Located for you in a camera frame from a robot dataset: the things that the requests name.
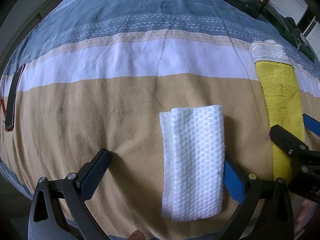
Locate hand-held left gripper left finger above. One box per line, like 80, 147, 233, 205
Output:
28, 149, 112, 240

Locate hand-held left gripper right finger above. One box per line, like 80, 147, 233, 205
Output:
224, 160, 295, 240

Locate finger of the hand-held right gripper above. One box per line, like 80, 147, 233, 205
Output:
302, 114, 320, 137
269, 124, 310, 161

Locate yellow towel with white trim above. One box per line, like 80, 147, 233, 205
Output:
251, 39, 305, 200

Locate white textured cloth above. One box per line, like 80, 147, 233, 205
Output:
159, 104, 227, 222

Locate dark green tray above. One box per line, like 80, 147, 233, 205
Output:
261, 4, 317, 62

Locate person's right hand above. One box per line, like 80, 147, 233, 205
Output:
296, 200, 318, 230

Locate person's left hand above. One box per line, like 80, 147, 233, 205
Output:
129, 230, 147, 240

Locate striped blue yellow blanket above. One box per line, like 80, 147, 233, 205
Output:
0, 0, 320, 240

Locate black phone with red case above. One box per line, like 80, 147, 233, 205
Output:
5, 64, 26, 132

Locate red cable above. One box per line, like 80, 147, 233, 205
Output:
0, 96, 7, 118

